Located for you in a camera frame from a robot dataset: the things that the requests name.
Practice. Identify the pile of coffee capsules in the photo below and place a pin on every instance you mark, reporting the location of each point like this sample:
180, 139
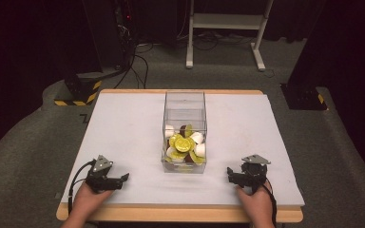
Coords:
183, 145

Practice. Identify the black stand base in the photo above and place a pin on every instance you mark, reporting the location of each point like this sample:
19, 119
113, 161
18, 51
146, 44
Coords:
302, 96

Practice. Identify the person's left hand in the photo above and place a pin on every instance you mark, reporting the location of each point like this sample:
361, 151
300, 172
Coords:
87, 199

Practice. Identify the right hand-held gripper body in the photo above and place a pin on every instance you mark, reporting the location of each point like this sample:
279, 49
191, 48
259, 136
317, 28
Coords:
254, 172

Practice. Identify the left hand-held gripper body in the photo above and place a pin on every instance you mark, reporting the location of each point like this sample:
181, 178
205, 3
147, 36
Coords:
99, 177

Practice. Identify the clear plastic box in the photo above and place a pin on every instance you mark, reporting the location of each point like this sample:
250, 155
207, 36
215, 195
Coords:
185, 106

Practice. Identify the black stand with striped base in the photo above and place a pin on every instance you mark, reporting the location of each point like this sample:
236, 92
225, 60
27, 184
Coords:
82, 91

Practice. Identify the wooden table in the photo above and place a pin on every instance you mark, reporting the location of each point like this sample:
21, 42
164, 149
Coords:
177, 214

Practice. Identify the white foam mat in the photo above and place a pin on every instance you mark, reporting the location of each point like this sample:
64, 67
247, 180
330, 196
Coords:
130, 136

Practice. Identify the white metal stand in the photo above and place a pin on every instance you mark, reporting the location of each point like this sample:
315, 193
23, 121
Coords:
228, 21

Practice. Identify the black equipment rack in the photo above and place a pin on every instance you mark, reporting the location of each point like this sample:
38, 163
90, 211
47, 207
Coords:
124, 28

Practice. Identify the person's right hand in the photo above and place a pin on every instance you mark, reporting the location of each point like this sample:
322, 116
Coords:
256, 202

